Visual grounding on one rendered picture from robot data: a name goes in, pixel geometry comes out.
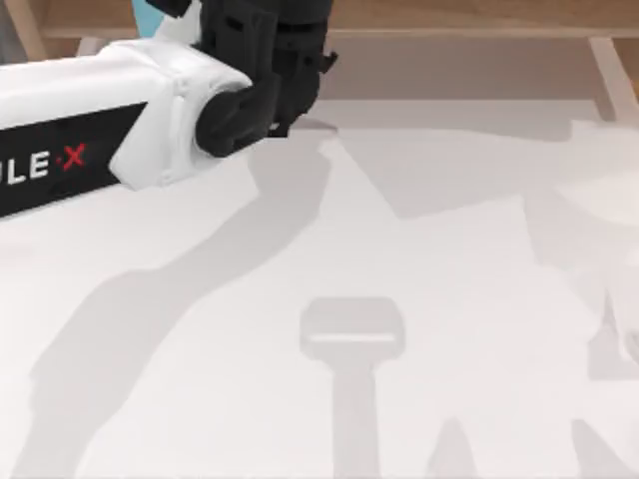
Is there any wooden open shelf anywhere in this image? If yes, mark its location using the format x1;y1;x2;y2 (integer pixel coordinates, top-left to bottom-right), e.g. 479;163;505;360
0;0;639;124

